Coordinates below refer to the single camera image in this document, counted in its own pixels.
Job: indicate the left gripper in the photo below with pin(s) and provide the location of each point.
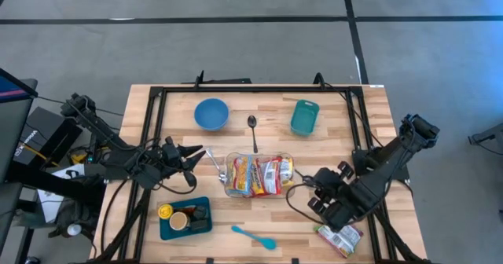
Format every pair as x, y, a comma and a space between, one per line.
171, 158

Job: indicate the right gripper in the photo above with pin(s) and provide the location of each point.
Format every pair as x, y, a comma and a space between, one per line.
328, 185

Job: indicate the yellow chicken ramen packet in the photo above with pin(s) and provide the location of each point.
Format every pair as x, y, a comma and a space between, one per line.
287, 169

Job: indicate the blue ramen packet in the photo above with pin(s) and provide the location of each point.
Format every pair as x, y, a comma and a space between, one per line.
240, 175

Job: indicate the clear plastic bin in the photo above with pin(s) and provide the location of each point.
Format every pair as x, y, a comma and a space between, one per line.
230, 192

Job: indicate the silver green snack packet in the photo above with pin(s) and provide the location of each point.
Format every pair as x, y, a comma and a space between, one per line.
342, 240

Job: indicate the red Maruchan ramen packet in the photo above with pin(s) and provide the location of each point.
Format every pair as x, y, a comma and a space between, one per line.
272, 175
258, 177

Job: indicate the black-lid spice jar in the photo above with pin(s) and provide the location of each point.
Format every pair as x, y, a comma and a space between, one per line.
199, 212

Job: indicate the yellow-lid jar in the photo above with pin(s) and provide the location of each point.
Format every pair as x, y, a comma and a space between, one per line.
166, 211

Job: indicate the teal lid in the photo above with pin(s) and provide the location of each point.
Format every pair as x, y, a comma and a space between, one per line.
267, 242

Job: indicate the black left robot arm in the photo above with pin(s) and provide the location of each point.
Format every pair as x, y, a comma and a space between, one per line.
96, 124

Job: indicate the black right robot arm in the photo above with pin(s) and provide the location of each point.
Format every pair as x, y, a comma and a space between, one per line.
389, 169

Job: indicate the blue bowl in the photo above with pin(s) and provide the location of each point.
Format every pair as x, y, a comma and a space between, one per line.
211, 114

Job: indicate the teal plastic basket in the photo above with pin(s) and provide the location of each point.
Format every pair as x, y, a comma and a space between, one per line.
304, 116

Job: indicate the teal rectangular tray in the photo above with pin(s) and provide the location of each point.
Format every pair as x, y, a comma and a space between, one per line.
165, 232

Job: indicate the dark green backpack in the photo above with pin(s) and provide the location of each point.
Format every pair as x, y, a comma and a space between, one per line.
78, 217

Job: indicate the white round cap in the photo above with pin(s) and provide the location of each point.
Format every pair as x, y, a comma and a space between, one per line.
74, 229

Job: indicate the black computer case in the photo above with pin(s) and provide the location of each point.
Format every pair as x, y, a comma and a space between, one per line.
43, 126

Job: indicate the white paper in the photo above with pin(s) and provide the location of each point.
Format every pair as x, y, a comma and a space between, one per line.
49, 207

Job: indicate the computer monitor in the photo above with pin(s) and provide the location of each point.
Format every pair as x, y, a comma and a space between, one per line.
12, 87

